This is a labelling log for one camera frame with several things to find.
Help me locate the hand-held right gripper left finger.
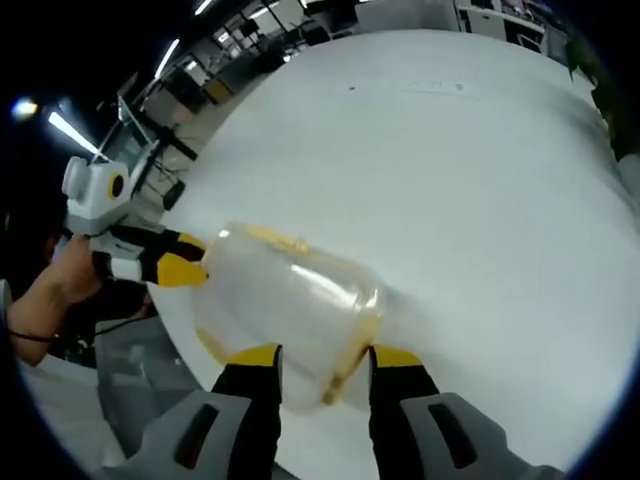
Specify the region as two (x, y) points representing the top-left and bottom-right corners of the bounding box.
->
(102, 343), (284, 480)

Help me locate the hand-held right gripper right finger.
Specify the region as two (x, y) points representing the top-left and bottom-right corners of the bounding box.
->
(368, 344), (564, 480)

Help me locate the clear lid with yellow buckles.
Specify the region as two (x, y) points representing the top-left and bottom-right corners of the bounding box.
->
(193, 220), (387, 414)

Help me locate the clear plastic container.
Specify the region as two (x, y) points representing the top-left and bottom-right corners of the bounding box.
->
(192, 219), (387, 415)

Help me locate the person's left hand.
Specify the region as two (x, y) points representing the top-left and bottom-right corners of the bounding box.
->
(42, 232), (114, 307)

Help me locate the black rounded object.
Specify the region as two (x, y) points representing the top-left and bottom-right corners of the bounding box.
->
(162, 182), (187, 212)

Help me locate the ceiling light strip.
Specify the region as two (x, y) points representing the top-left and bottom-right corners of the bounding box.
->
(47, 110), (101, 155)
(153, 38), (182, 80)

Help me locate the black stand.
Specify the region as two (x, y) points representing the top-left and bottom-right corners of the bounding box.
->
(117, 92), (199, 176)

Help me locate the person's white shirt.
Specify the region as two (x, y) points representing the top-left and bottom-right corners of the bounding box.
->
(19, 357), (131, 471)

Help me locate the green leafy plant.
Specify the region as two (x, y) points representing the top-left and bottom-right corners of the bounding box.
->
(564, 37), (640, 161)

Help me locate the white cabinet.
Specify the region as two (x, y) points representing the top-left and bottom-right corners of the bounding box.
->
(455, 0), (569, 57)

